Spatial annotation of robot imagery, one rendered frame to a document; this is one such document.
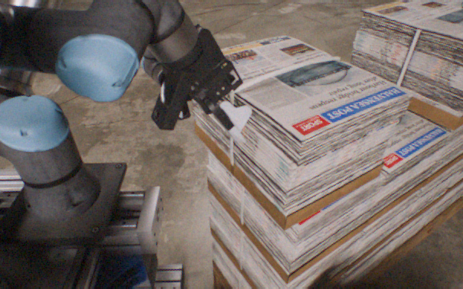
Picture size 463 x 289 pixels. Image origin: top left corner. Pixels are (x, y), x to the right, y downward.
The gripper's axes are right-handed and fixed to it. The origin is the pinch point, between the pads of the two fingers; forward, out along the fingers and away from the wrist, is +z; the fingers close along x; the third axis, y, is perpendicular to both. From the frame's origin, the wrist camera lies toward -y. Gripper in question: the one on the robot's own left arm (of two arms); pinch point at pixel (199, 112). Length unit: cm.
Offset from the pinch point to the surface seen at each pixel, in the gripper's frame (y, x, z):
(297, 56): 20.6, 15.7, 20.3
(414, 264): -85, 80, 49
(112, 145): -85, -9, -113
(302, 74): 20.4, 10.7, 27.3
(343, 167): 7.4, 8.9, 43.6
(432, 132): -2, 50, 41
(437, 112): 1, 55, 39
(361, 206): -9.6, 19.2, 44.8
